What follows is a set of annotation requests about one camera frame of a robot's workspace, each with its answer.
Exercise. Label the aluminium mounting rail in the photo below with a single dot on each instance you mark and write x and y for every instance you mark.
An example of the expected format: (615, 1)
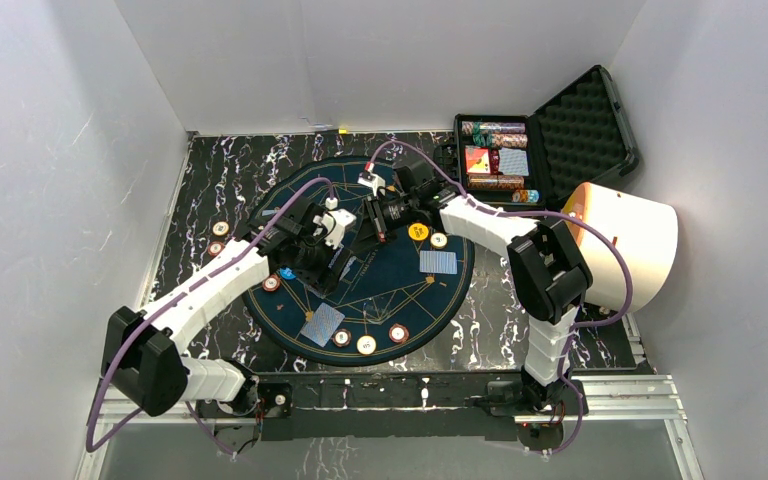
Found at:
(415, 426)

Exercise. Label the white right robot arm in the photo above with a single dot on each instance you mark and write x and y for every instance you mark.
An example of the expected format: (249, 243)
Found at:
(549, 274)

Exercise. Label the blue card deck in case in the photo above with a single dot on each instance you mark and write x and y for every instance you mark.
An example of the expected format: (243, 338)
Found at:
(513, 162)

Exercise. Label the white cylindrical drum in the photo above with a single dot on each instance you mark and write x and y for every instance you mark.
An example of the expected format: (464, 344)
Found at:
(643, 231)

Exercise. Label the cream chip off mat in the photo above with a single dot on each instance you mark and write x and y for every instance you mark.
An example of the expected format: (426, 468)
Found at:
(220, 228)

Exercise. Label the black foam-lined carrying case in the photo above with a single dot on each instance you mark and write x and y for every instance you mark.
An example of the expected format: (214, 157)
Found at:
(582, 134)

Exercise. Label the dealt card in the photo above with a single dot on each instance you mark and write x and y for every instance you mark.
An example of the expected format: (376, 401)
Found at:
(438, 262)
(324, 323)

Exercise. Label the clear plastic dealer button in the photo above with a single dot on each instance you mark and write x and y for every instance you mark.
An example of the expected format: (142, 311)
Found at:
(375, 312)

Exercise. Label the short poker chip stack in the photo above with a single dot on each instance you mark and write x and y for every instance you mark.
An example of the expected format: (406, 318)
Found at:
(526, 196)

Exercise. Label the cream chip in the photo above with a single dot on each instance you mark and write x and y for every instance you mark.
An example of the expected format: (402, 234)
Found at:
(438, 240)
(366, 345)

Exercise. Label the top poker chip row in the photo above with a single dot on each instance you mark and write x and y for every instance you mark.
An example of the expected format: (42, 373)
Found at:
(489, 127)

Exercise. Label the red chip off mat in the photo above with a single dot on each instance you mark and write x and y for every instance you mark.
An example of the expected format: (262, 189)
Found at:
(215, 248)

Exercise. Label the blue small blind button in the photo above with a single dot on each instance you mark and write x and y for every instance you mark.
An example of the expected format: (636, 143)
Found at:
(287, 273)

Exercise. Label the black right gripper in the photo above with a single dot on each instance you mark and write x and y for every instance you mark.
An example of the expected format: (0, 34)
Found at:
(375, 208)

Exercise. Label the yellow big blind button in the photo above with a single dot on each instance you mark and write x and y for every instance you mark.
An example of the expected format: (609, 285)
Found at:
(418, 232)

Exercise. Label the poker chip row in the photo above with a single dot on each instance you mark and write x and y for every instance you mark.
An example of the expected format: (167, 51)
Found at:
(489, 127)
(495, 182)
(493, 140)

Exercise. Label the red card deck box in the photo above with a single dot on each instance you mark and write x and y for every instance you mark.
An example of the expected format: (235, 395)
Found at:
(477, 160)

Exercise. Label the blue patterned card deck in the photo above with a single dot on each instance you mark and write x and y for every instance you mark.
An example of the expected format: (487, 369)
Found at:
(347, 267)

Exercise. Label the round blue poker mat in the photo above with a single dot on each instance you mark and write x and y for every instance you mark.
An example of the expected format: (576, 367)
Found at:
(423, 303)

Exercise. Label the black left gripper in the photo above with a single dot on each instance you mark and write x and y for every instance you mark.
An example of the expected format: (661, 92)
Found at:
(314, 263)

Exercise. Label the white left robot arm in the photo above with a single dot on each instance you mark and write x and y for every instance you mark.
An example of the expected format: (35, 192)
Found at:
(143, 355)

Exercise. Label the red poker chip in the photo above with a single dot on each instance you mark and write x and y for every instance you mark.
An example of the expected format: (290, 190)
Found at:
(272, 283)

